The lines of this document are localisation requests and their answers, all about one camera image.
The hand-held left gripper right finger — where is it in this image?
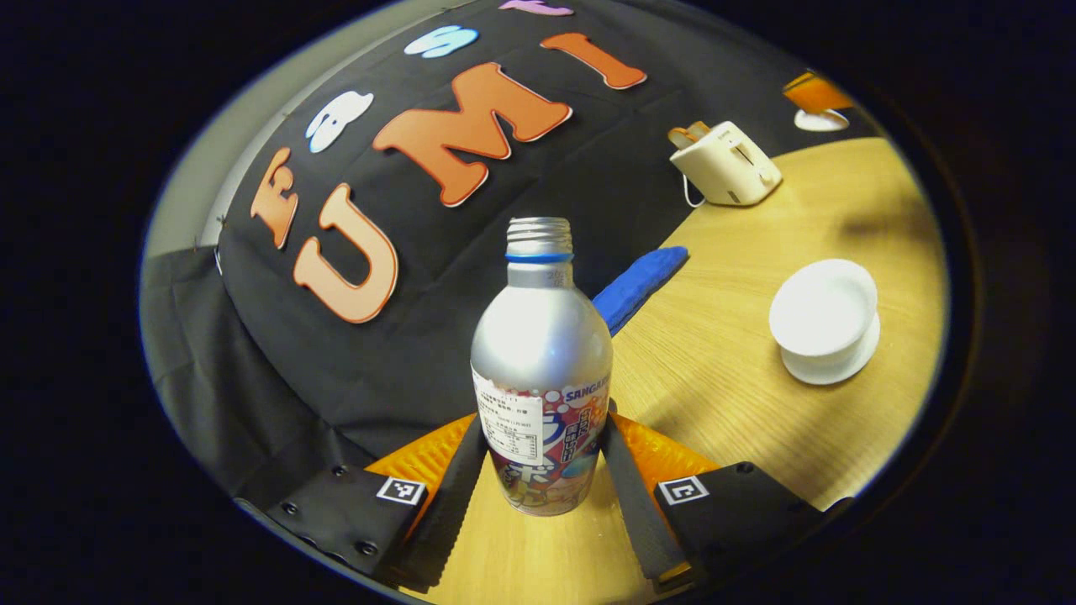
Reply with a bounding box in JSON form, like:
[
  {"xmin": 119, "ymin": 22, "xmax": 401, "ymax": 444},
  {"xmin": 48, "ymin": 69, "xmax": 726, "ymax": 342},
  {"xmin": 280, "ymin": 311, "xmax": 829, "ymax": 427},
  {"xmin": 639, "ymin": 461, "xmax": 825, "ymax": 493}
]
[{"xmin": 599, "ymin": 402, "xmax": 854, "ymax": 587}]

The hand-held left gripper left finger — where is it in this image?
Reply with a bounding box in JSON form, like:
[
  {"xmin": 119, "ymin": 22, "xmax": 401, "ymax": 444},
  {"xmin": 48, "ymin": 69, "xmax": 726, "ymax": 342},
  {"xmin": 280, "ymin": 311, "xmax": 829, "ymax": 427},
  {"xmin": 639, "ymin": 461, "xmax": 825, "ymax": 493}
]
[{"xmin": 235, "ymin": 412, "xmax": 490, "ymax": 594}]

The silver water bottle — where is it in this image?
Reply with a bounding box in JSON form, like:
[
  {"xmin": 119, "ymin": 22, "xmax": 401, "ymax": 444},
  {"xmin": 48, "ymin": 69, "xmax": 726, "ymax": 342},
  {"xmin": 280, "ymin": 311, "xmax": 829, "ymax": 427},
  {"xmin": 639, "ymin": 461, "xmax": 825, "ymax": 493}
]
[{"xmin": 471, "ymin": 217, "xmax": 614, "ymax": 517}]

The white teacup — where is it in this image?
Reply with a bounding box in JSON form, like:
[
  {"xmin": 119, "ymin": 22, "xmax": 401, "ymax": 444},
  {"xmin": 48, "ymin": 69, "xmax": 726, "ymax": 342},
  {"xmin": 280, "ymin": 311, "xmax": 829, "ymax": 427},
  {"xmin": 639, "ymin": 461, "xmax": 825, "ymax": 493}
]
[{"xmin": 769, "ymin": 259, "xmax": 880, "ymax": 359}]

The white toaster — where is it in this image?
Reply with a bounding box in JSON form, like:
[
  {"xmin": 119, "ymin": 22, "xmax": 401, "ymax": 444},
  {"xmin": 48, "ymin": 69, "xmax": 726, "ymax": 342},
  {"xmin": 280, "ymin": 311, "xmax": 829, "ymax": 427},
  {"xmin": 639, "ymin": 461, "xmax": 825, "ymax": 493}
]
[{"xmin": 669, "ymin": 120, "xmax": 783, "ymax": 207}]

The toasted bread slice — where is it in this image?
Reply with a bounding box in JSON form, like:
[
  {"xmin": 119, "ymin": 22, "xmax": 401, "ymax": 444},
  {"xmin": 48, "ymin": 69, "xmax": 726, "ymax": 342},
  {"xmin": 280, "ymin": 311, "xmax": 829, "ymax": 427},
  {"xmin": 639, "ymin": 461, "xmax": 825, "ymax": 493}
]
[{"xmin": 668, "ymin": 121, "xmax": 714, "ymax": 150}]

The black backdrop cloth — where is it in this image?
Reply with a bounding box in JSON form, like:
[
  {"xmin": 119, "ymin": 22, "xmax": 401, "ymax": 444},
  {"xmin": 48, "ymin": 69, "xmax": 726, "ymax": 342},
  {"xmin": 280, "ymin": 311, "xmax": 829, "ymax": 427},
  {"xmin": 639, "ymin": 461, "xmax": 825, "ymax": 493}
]
[{"xmin": 139, "ymin": 0, "xmax": 883, "ymax": 505}]

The blue towel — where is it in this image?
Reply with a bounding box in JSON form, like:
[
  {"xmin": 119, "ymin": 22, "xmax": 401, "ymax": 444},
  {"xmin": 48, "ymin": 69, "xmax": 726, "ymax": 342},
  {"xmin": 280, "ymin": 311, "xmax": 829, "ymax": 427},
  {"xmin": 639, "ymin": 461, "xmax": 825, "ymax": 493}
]
[{"xmin": 592, "ymin": 245, "xmax": 690, "ymax": 337}]

